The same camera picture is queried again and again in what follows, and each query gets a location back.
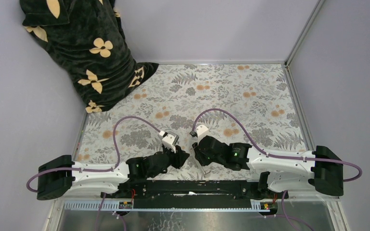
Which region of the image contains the white cardboard paper box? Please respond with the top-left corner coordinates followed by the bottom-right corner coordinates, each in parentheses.
top-left (191, 153), bottom-right (211, 180)

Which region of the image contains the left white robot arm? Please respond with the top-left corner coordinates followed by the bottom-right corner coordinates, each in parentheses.
top-left (34, 146), bottom-right (190, 201)

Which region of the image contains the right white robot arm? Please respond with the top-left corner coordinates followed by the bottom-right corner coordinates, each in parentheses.
top-left (192, 136), bottom-right (344, 198)

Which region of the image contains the floral patterned table cloth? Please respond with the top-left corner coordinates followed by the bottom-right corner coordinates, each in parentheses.
top-left (75, 64), bottom-right (308, 164)

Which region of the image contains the black floral plush blanket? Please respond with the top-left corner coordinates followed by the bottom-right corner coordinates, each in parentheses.
top-left (20, 0), bottom-right (159, 113)

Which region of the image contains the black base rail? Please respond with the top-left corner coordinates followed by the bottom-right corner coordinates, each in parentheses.
top-left (101, 180), bottom-right (283, 200)

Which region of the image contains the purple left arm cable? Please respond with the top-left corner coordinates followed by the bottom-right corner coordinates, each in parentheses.
top-left (25, 115), bottom-right (173, 192)

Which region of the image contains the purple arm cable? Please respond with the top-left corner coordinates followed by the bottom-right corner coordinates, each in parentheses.
top-left (25, 115), bottom-right (173, 192)
top-left (191, 108), bottom-right (363, 186)

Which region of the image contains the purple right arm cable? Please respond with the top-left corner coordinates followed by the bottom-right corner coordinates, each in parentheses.
top-left (191, 108), bottom-right (363, 186)

